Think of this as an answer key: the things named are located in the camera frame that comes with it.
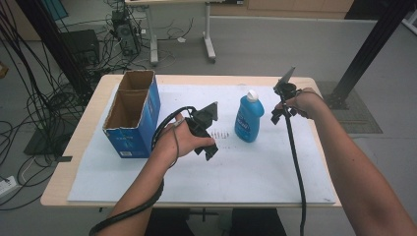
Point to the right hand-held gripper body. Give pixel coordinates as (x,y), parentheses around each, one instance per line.
(285,89)

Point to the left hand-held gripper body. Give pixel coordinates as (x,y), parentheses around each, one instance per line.
(201,123)

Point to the blue plastic bottle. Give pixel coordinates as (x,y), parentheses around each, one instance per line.
(248,121)

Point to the white bottle cap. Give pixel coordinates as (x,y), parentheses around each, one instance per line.
(252,95)

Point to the person's right hand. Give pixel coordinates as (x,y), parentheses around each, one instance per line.
(308,101)

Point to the person's left hand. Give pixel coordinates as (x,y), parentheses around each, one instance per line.
(178,141)

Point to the white table mat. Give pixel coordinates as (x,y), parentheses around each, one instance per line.
(249,177)

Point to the blue cardboard box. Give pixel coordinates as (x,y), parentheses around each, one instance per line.
(144,124)

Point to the grey floor mat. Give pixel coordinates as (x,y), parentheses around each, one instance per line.
(360,118)

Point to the person's left leg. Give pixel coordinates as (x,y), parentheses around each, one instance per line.
(168,223)

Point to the person's leg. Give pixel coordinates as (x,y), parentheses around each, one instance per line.
(257,223)
(168,223)

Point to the wooden cabinet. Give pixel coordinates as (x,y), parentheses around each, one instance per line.
(295,8)

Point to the person's right leg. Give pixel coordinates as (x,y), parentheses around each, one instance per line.
(257,223)

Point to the black computer tower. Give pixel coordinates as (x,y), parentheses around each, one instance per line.
(126,34)

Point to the black tape strip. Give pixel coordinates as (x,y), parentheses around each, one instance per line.
(64,159)

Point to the black equipment case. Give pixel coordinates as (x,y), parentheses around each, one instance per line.
(80,46)

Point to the white power strip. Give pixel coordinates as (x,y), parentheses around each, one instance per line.
(6,186)

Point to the black metal post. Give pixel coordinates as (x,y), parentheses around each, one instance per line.
(367,49)
(55,49)

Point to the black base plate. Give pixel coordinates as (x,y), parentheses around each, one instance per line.
(42,144)

